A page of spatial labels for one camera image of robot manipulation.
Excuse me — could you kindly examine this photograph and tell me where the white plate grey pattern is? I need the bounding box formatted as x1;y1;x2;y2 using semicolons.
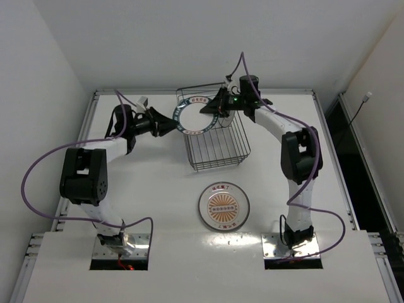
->
218;110;235;128

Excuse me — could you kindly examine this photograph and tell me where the green rimmed white plate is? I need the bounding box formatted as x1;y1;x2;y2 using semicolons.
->
172;95;219;136

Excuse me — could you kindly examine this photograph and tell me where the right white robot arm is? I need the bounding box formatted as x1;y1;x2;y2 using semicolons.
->
200;76;323;249

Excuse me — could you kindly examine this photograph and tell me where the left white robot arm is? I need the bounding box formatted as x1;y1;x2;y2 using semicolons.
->
59;97;179;256

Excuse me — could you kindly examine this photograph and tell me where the orange sunburst plate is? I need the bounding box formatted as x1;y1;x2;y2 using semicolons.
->
197;181;251;233

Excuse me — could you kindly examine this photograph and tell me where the grey wire dish rack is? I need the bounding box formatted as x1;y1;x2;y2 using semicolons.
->
175;83;251;171

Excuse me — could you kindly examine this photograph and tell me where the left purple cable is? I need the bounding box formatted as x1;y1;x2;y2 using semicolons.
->
20;90;154;257

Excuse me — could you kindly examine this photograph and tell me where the purple cable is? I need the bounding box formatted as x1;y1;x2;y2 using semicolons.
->
20;90;154;257
224;52;347;263

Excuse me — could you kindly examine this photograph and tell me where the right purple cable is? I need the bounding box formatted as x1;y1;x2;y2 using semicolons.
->
224;52;347;263

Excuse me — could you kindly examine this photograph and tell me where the black cable white plug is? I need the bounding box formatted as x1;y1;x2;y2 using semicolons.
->
348;92;372;128

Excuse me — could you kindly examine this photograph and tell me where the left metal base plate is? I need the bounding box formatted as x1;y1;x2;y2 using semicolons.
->
92;234;150;260

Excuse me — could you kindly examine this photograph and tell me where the metal base plate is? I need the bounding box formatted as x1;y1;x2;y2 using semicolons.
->
92;234;150;260
261;233;321;261

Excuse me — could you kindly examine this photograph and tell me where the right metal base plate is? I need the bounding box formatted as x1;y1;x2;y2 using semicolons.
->
261;233;321;261

